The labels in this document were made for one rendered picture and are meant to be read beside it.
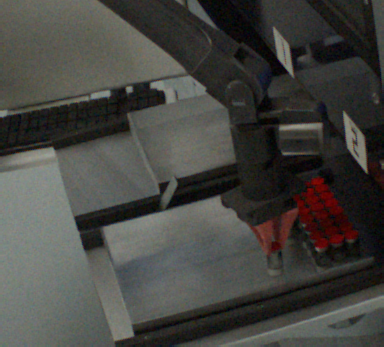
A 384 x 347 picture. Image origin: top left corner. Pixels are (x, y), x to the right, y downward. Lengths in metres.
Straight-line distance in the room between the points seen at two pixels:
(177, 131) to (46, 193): 1.74
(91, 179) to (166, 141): 0.15
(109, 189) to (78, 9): 0.54
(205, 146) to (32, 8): 0.55
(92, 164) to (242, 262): 0.42
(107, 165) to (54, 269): 1.41
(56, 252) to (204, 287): 1.82
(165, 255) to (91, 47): 0.75
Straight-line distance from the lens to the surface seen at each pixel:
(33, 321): 3.18
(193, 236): 1.75
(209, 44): 1.47
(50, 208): 3.66
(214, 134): 2.01
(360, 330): 1.73
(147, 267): 1.71
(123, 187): 1.92
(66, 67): 2.40
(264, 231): 1.56
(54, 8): 2.34
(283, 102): 1.51
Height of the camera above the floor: 1.83
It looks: 29 degrees down
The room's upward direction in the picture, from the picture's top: 11 degrees counter-clockwise
